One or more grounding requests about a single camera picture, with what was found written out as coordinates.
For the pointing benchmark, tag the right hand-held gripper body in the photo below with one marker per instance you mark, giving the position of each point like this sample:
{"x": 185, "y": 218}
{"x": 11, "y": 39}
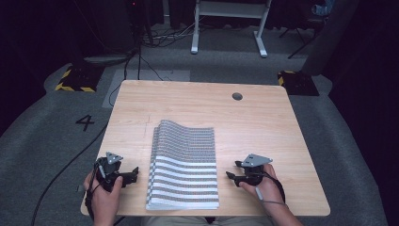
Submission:
{"x": 253, "y": 171}

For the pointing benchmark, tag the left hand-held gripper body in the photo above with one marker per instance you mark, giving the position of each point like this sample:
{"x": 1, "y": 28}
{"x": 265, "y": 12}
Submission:
{"x": 106, "y": 171}

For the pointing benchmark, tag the grey striped towel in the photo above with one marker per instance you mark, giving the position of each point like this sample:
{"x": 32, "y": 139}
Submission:
{"x": 183, "y": 166}

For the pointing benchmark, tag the person's right hand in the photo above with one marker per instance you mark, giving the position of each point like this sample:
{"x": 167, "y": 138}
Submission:
{"x": 269, "y": 188}

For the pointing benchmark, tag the person's left hand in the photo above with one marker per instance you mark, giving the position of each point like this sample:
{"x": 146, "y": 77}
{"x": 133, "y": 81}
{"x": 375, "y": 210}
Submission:
{"x": 105, "y": 199}

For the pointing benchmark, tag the black tripod stand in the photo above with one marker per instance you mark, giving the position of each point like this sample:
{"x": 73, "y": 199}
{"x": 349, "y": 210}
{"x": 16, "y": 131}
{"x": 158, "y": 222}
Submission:
{"x": 299, "y": 37}

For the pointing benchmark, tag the black yellow striped base plate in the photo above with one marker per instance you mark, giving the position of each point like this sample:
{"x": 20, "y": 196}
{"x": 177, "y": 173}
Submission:
{"x": 298, "y": 83}
{"x": 80, "y": 80}

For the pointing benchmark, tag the white desk frame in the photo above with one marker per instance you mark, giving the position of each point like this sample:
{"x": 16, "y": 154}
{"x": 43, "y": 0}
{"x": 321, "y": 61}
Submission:
{"x": 230, "y": 9}

